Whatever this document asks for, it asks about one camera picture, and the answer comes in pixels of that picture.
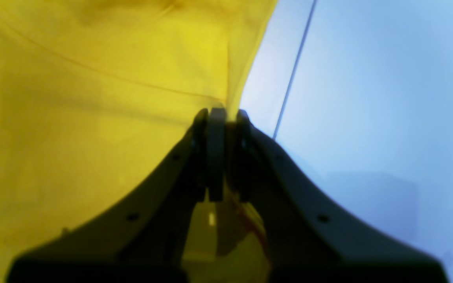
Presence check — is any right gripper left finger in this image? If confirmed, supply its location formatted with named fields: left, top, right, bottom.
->
left=6, top=108, right=227, bottom=283

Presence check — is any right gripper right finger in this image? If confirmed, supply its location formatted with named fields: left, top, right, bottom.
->
left=226, top=110, right=448, bottom=283

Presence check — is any orange yellow T-shirt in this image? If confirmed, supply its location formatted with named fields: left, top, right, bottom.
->
left=0, top=0, right=277, bottom=283

